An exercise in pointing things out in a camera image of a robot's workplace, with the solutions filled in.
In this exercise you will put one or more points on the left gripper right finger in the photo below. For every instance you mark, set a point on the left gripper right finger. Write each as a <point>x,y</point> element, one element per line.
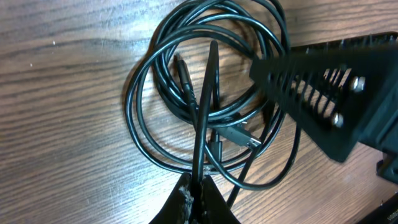
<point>340,93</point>

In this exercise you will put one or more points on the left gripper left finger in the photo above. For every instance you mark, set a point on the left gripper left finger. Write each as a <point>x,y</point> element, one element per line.
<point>195,198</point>

